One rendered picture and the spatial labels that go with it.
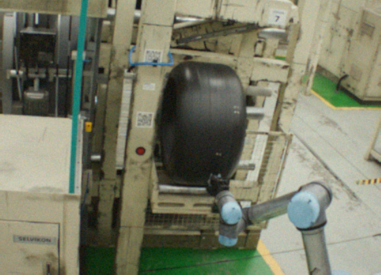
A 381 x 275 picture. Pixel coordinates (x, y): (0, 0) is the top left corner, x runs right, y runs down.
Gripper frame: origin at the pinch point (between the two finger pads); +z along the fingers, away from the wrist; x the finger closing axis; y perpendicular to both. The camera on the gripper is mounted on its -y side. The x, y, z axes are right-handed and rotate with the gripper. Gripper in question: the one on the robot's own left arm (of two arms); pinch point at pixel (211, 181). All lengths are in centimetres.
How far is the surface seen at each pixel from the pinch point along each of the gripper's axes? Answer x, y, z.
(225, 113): -0.6, 32.5, -1.6
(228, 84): -2.6, 42.7, 7.5
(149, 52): 33, 53, 11
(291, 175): -131, -80, 190
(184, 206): 8.4, -18.3, 10.0
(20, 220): 78, 6, -52
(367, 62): -303, 3, 380
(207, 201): -2.1, -15.2, 9.6
